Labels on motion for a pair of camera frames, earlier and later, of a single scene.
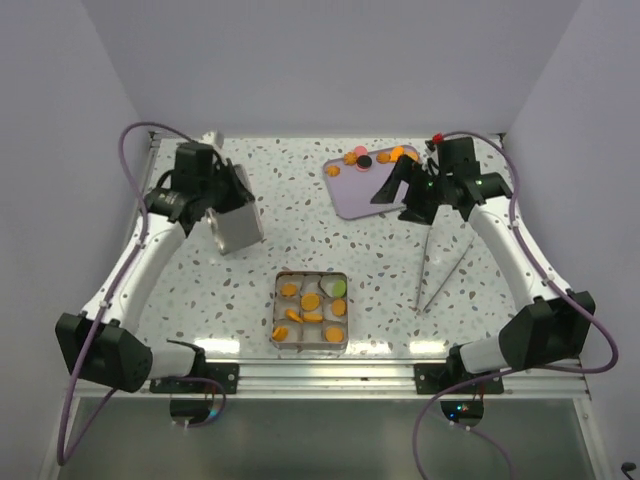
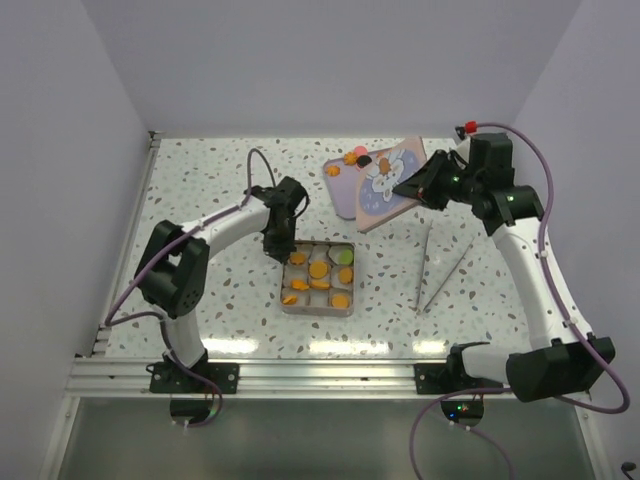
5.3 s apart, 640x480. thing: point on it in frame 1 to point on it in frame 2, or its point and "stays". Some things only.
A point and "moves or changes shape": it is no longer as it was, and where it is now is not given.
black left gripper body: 222,189 to 280,241
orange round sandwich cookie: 334,334 to 340,301
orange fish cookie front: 292,314 to 299,285
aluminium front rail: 373,379 stays
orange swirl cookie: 338,307 to 345,275
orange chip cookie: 310,301 to 318,269
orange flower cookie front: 288,290 to 298,258
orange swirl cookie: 333,171 stays
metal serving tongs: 418,306 stays
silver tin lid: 240,225 moves or changes shape
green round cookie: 339,288 to 346,257
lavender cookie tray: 354,189 stays
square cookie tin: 311,311 to 318,279
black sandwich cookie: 363,161 stays
